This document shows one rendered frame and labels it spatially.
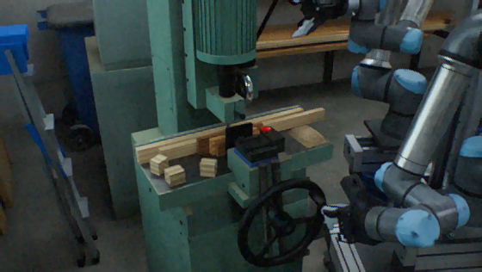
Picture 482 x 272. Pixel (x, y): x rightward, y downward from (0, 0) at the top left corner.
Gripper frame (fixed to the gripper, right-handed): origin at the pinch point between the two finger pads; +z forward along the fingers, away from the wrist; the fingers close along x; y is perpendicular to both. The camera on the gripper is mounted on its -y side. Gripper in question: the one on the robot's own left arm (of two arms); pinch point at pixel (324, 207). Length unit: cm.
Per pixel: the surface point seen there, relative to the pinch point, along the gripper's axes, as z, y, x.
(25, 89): 90, -57, -68
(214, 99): 27.3, -35.7, -14.6
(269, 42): 198, -87, 105
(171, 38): 33, -57, -23
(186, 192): 19.9, -10.5, -31.3
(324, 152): 21.1, -12.3, 16.8
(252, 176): 9.1, -11.6, -15.2
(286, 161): 8.4, -13.6, -4.4
